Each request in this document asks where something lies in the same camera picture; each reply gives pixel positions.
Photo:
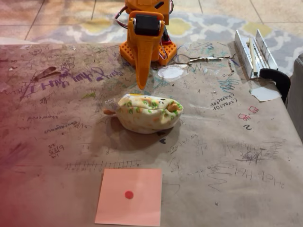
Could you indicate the orange gripper black servo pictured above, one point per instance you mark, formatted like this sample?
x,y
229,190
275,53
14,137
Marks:
x,y
146,27

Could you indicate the cream patterned plush toy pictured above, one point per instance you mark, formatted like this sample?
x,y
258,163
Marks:
x,y
146,116

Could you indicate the orange robot arm with base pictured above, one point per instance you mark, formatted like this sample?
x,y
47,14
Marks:
x,y
170,50

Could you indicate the small red round object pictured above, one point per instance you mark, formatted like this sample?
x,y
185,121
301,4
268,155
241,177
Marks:
x,y
129,194

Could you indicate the grey yellow patterned rug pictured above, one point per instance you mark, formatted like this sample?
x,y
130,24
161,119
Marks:
x,y
208,26

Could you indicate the dry brown leaf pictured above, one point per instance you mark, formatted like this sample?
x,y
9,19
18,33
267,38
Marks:
x,y
46,72

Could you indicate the aluminium miter box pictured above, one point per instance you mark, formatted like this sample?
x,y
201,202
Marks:
x,y
243,56

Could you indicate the thin wooden stick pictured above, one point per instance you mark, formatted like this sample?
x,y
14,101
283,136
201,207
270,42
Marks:
x,y
252,55

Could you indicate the scribbled brown paper table cover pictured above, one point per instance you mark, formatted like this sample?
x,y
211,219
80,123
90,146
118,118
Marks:
x,y
213,153

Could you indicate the white paper scrap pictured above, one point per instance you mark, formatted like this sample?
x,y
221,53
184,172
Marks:
x,y
265,93

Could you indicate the black clamp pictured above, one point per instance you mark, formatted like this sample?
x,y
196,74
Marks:
x,y
281,80

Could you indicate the pink square paper sheet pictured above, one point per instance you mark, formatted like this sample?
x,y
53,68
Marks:
x,y
139,208

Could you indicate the grey upholstered seat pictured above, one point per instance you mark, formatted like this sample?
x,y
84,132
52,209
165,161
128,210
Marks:
x,y
296,94

